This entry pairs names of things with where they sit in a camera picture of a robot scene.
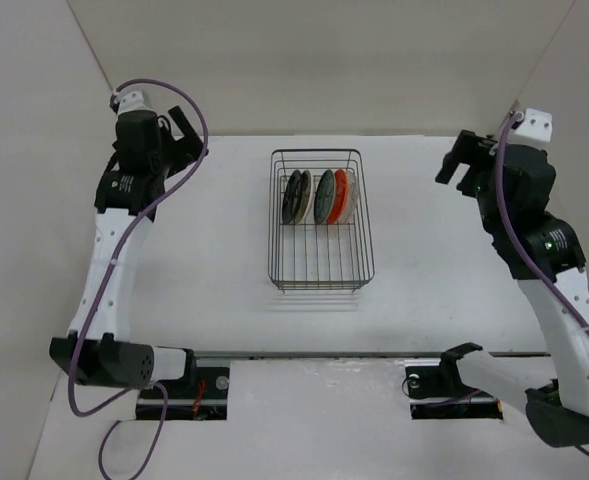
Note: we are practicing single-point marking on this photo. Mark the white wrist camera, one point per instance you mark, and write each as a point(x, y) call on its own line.
point(534, 129)
point(125, 102)

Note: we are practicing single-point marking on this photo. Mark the black plate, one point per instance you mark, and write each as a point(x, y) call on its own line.
point(292, 197)

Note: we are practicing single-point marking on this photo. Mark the cream plate with flowers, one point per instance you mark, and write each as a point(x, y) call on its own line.
point(306, 197)

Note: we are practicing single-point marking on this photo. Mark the grey wire dish rack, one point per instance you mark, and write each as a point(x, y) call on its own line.
point(312, 256)

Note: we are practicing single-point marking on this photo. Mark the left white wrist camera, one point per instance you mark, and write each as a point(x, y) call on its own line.
point(125, 102)

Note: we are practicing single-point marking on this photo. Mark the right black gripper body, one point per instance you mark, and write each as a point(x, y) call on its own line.
point(486, 202)

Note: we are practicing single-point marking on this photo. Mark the clear glass plate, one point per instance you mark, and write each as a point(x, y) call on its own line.
point(354, 192)

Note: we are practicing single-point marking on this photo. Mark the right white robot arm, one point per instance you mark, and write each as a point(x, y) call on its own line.
point(548, 265)

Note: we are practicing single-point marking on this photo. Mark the orange plate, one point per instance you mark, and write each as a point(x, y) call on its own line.
point(341, 196)

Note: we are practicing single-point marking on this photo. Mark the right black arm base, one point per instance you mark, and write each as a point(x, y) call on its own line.
point(432, 399)

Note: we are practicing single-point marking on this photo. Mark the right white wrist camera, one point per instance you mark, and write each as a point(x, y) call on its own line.
point(534, 129)

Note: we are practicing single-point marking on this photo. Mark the blue patterned plate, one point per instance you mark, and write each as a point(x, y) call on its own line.
point(324, 197)

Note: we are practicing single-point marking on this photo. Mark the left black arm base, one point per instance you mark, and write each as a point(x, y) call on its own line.
point(203, 399)

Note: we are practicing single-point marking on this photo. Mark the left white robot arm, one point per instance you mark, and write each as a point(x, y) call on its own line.
point(97, 349)

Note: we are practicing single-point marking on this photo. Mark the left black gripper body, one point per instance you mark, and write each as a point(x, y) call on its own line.
point(162, 157)

